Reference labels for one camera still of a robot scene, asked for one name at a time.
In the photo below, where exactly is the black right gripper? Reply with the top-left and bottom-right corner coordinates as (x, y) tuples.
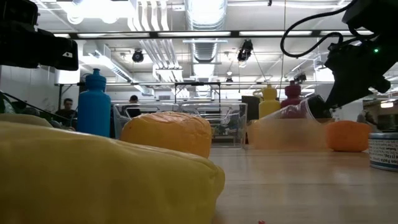
(324, 42), (392, 110)

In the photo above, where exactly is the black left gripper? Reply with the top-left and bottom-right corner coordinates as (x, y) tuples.
(0, 17), (80, 72)

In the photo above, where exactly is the clear bottle with black cap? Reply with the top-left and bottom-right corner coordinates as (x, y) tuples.
(263, 94), (334, 121)

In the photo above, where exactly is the magenta plastic bottle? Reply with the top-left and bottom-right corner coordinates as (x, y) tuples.
(280, 80), (307, 110)

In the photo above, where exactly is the yellow plastic bottle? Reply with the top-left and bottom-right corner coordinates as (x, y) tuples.
(252, 84), (282, 120)

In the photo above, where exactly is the blue plastic bottle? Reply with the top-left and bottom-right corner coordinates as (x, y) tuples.
(76, 68), (113, 139)

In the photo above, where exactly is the person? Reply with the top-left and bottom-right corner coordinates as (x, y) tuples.
(55, 97), (78, 129)
(356, 110), (379, 125)
(120, 94), (143, 118)

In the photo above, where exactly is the orange fruit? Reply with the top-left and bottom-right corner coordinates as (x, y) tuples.
(325, 120), (373, 153)

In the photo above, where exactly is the orange translucent bin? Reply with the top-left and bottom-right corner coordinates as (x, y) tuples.
(247, 117), (329, 151)

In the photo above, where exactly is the green potted plant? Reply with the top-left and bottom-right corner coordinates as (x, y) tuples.
(0, 90), (18, 114)

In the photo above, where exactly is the wide flat tin can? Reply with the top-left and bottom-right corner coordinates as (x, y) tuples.
(368, 132), (398, 172)

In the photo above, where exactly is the black monitor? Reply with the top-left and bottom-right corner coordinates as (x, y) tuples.
(241, 95), (261, 122)

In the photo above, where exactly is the yellow banana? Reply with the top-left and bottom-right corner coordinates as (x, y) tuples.
(0, 119), (226, 224)

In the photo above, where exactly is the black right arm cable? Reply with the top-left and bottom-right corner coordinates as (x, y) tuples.
(279, 0), (376, 59)

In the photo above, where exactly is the black aluminium table frame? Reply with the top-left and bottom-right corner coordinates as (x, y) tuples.
(52, 29), (376, 39)

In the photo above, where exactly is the silver ventilation duct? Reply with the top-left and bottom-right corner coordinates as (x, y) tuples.
(184, 0), (228, 63)

